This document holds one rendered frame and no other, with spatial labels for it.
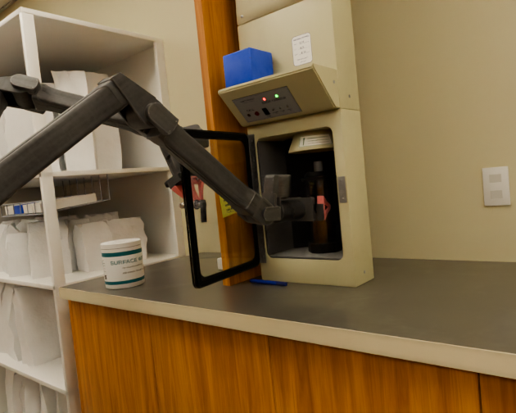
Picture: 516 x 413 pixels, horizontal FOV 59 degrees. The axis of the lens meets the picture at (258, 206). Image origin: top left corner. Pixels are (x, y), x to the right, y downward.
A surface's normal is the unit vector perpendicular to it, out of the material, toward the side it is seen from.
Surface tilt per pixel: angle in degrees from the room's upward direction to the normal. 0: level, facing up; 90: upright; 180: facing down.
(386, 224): 90
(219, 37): 90
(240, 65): 90
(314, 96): 135
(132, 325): 90
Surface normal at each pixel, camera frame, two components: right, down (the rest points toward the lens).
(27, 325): 0.37, -0.04
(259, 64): 0.77, -0.04
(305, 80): -0.38, 0.77
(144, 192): -0.63, 0.11
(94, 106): 0.59, 0.06
